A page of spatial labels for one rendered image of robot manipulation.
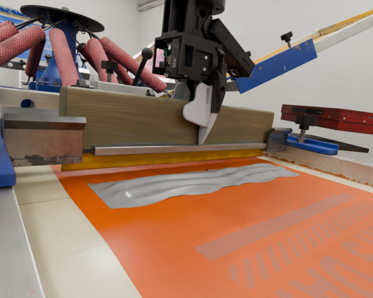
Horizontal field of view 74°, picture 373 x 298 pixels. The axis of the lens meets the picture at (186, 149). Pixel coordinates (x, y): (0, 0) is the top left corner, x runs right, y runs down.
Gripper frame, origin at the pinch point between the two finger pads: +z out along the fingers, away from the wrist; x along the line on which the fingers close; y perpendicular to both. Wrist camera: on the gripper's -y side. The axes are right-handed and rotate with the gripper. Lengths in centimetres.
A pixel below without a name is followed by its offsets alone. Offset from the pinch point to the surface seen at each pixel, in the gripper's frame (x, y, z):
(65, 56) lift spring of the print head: -55, 7, -13
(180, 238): 17.4, 15.6, 5.1
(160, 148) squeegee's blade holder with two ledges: 2.8, 8.5, 1.5
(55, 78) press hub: -78, 5, -7
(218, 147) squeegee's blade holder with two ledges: 2.8, -3.2, 1.8
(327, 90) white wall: -64, -200, -25
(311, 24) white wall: -90, -201, -81
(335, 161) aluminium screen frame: 13.3, -24.9, 2.9
